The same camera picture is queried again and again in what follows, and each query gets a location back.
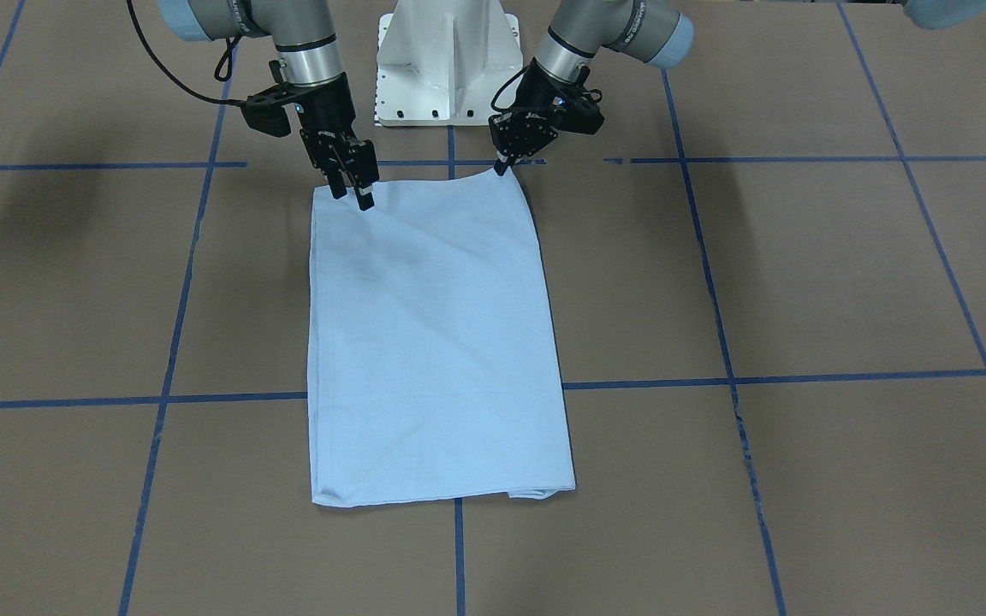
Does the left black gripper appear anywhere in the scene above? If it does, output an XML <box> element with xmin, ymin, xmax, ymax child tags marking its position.
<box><xmin>489</xmin><ymin>59</ymin><xmax>591</xmax><ymax>178</ymax></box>

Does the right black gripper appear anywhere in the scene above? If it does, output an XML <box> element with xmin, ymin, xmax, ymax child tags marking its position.
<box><xmin>296</xmin><ymin>73</ymin><xmax>379</xmax><ymax>211</ymax></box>

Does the light blue polo shirt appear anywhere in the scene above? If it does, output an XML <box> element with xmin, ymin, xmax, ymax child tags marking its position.
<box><xmin>306</xmin><ymin>170</ymin><xmax>576</xmax><ymax>508</ymax></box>

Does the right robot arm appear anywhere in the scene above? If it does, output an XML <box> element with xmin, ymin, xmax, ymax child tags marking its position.
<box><xmin>145</xmin><ymin>1</ymin><xmax>379</xmax><ymax>211</ymax></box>

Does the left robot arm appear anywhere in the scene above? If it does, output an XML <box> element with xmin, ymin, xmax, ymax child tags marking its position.
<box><xmin>489</xmin><ymin>1</ymin><xmax>695</xmax><ymax>176</ymax></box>

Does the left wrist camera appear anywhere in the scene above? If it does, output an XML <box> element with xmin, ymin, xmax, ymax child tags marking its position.
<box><xmin>551</xmin><ymin>86</ymin><xmax>605</xmax><ymax>135</ymax></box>

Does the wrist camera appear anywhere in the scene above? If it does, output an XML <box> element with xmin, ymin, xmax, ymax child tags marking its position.
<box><xmin>239</xmin><ymin>59</ymin><xmax>306</xmax><ymax>138</ymax></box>
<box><xmin>551</xmin><ymin>86</ymin><xmax>605</xmax><ymax>135</ymax></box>

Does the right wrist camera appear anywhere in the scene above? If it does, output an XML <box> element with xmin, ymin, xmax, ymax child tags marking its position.
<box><xmin>239</xmin><ymin>59</ymin><xmax>306</xmax><ymax>138</ymax></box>

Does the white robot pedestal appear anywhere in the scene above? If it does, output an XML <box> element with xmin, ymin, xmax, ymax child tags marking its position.
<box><xmin>373</xmin><ymin>1</ymin><xmax>523</xmax><ymax>127</ymax></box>

